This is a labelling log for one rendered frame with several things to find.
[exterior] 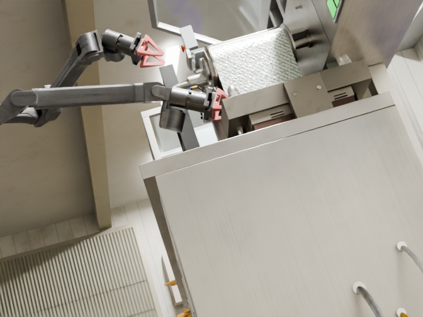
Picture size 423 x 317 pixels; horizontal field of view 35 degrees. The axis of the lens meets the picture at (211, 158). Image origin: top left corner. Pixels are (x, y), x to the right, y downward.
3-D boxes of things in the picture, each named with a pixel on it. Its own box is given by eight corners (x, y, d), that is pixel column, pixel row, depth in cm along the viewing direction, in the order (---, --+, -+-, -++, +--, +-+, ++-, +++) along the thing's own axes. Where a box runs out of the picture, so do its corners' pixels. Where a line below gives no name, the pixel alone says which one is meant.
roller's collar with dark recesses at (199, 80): (191, 96, 237) (186, 80, 239) (208, 91, 238) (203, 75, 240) (191, 88, 231) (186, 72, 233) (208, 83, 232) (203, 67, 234)
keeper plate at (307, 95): (296, 122, 175) (282, 85, 179) (332, 111, 176) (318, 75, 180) (298, 118, 173) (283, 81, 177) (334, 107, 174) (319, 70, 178)
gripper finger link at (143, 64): (159, 65, 210) (131, 55, 211) (160, 75, 216) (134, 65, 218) (168, 46, 212) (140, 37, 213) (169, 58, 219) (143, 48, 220)
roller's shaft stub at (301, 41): (291, 55, 213) (286, 43, 215) (311, 50, 214) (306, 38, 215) (292, 48, 209) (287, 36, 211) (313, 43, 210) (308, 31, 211)
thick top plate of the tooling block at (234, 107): (227, 141, 191) (220, 122, 193) (360, 102, 195) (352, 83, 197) (228, 119, 176) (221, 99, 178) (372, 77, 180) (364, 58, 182)
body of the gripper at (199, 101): (209, 107, 193) (184, 102, 194) (209, 121, 203) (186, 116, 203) (214, 87, 195) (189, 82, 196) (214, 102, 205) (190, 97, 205)
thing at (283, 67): (236, 127, 197) (217, 72, 203) (313, 105, 199) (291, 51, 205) (236, 127, 196) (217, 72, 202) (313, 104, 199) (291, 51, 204)
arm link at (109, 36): (97, 39, 212) (104, 24, 214) (101, 50, 219) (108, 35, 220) (117, 46, 211) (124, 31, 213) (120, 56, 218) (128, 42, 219)
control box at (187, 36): (184, 58, 276) (177, 38, 280) (199, 53, 277) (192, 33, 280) (182, 50, 270) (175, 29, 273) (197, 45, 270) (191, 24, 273)
